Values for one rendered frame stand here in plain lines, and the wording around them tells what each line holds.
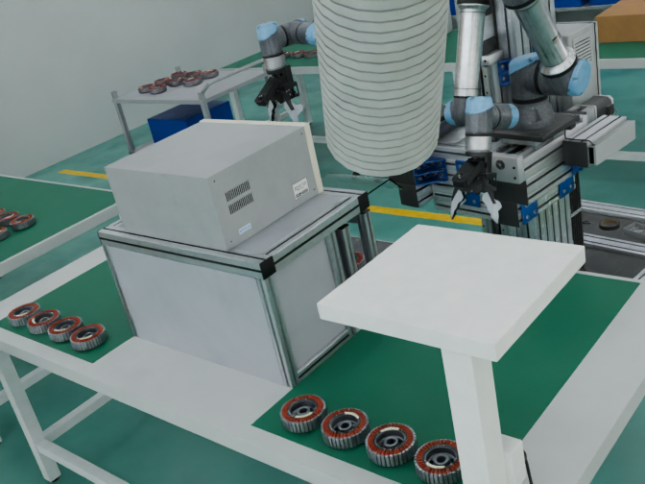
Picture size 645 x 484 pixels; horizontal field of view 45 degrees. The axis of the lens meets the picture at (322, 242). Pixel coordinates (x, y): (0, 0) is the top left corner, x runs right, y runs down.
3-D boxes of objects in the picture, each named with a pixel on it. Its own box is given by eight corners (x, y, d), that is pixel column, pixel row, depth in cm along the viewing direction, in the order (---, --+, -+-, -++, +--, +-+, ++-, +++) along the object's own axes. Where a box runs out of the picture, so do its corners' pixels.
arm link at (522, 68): (524, 88, 268) (520, 48, 262) (559, 89, 258) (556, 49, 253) (504, 99, 261) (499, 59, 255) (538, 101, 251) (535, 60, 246)
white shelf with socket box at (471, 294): (446, 396, 188) (418, 223, 169) (598, 440, 164) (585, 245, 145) (360, 490, 165) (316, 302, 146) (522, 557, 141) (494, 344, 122)
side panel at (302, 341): (348, 330, 223) (325, 229, 210) (356, 333, 221) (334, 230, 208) (284, 386, 205) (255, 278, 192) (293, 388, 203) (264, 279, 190)
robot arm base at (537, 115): (525, 113, 274) (523, 86, 270) (564, 117, 263) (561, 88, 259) (500, 129, 265) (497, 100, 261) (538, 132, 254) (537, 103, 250)
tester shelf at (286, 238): (207, 186, 262) (203, 174, 260) (370, 205, 219) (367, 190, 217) (101, 245, 233) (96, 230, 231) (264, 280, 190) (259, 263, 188)
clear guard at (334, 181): (343, 182, 258) (339, 166, 255) (403, 188, 242) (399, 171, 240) (277, 225, 237) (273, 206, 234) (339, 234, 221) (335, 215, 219)
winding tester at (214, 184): (220, 180, 251) (203, 118, 243) (323, 190, 224) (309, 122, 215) (125, 231, 226) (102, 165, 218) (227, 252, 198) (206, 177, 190)
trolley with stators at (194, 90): (209, 189, 592) (172, 57, 551) (309, 202, 527) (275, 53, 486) (148, 223, 553) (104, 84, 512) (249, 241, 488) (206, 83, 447)
